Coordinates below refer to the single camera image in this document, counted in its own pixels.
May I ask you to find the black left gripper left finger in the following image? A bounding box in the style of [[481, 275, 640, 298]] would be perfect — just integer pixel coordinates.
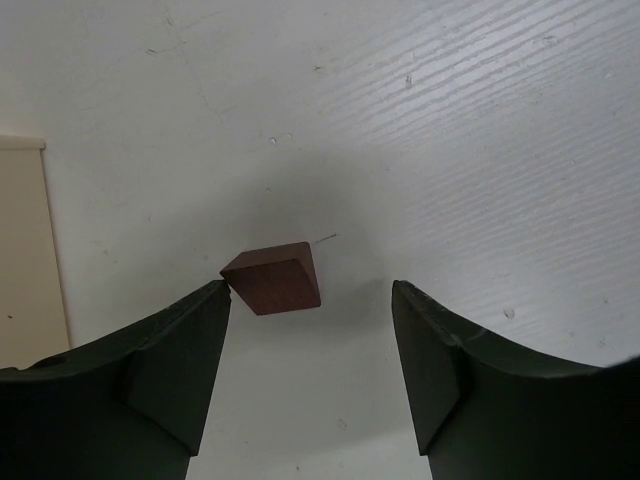
[[1, 280, 231, 479]]

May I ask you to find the dark brown wood block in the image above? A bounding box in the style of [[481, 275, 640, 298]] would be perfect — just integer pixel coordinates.
[[220, 241, 321, 316]]

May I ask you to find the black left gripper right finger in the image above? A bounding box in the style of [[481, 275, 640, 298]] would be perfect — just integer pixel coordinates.
[[392, 281, 639, 479]]

